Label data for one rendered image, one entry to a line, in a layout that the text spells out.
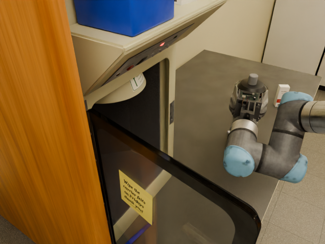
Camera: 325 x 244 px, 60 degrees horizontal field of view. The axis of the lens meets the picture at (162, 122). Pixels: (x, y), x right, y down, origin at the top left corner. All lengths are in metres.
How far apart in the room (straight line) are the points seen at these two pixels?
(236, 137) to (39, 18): 0.57
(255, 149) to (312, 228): 1.50
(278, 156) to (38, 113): 0.55
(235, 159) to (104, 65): 0.43
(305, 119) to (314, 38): 2.83
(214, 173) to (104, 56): 0.68
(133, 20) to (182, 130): 0.81
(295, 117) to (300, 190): 1.65
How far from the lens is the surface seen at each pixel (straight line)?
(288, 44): 3.58
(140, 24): 0.38
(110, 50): 0.36
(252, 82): 0.97
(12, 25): 0.34
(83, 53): 0.40
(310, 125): 0.72
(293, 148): 0.75
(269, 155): 0.73
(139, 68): 0.58
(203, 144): 1.07
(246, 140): 0.74
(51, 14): 0.30
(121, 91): 0.60
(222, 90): 1.43
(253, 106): 0.85
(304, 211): 2.24
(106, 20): 0.39
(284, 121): 0.75
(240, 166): 0.71
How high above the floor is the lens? 1.63
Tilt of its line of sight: 36 degrees down
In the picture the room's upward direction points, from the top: straight up
